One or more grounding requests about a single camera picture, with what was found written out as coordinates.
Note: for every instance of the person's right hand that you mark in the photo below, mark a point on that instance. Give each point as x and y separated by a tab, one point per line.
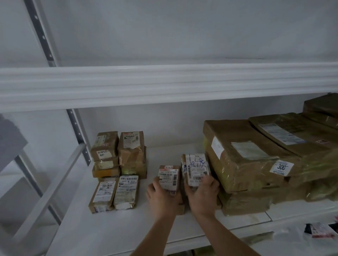
203	197

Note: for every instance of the person's left hand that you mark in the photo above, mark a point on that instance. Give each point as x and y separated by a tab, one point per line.
165	203

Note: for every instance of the stack of large brown parcels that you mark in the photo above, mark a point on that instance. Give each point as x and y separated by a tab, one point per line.
237	158

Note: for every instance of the taped cardboard box end label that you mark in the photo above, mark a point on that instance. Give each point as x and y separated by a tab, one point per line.
105	142

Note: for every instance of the pile of plastic mailer bags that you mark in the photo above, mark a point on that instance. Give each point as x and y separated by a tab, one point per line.
285	237

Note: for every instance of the black mailer bag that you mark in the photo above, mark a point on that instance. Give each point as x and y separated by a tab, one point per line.
317	232

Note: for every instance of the white metal shelving rack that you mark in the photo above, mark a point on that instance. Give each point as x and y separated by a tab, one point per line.
158	84

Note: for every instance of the person's right forearm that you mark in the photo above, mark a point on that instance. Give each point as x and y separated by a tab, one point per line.
227	240

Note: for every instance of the person's left forearm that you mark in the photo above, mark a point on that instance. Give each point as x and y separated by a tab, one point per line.
158	237

